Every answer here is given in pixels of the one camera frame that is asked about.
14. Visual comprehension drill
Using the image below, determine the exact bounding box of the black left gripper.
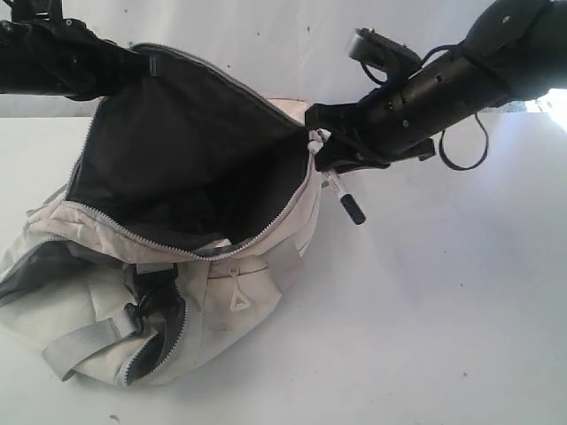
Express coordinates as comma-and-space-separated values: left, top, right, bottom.
43, 28, 153, 100

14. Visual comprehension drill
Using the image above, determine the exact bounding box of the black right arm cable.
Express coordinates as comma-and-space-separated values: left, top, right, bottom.
361, 42, 491, 171

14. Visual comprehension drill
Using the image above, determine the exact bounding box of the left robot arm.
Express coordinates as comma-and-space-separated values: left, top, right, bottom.
1, 1, 155, 102

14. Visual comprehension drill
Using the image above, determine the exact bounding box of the white marker black cap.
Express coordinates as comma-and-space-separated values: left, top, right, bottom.
322, 170, 367, 226

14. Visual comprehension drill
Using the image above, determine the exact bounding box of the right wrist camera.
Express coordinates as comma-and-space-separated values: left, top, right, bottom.
346, 28, 421, 74

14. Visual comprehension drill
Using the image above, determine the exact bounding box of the white fabric backpack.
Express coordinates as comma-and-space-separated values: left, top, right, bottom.
1, 43, 322, 387

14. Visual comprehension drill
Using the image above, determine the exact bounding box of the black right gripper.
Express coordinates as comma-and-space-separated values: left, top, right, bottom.
304, 57, 482, 171

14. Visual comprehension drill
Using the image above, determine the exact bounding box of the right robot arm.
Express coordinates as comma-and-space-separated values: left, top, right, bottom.
305, 1, 566, 174

